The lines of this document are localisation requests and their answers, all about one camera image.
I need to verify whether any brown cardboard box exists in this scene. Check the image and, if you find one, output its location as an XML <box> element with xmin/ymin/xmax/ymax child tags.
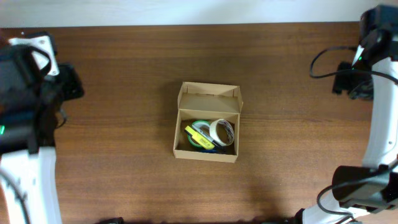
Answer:
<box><xmin>174</xmin><ymin>82</ymin><xmax>243</xmax><ymax>163</ymax></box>

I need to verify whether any beige masking tape roll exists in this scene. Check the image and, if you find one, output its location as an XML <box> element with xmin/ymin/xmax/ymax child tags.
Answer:
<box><xmin>210</xmin><ymin>119</ymin><xmax>234</xmax><ymax>147</ymax></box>

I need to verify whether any green tape roll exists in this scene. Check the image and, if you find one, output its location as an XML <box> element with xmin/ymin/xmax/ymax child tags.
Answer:
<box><xmin>187</xmin><ymin>120</ymin><xmax>210</xmax><ymax>148</ymax></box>

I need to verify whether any yellow highlighter marker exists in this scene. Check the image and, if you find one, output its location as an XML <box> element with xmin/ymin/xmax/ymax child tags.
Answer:
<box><xmin>184</xmin><ymin>126</ymin><xmax>215</xmax><ymax>150</ymax></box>

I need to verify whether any grey black permanent marker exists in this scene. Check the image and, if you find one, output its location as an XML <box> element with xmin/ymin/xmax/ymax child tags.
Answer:
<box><xmin>192</xmin><ymin>125</ymin><xmax>226</xmax><ymax>153</ymax></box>

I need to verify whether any blue ballpoint pen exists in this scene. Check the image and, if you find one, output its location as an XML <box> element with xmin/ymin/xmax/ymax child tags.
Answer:
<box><xmin>198</xmin><ymin>149</ymin><xmax>218</xmax><ymax>154</ymax></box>

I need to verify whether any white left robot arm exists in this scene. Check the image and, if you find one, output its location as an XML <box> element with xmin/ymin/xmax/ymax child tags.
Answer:
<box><xmin>1</xmin><ymin>32</ymin><xmax>85</xmax><ymax>223</ymax></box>

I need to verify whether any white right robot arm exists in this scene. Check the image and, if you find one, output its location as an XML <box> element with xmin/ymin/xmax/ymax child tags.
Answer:
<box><xmin>290</xmin><ymin>4</ymin><xmax>397</xmax><ymax>223</ymax></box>

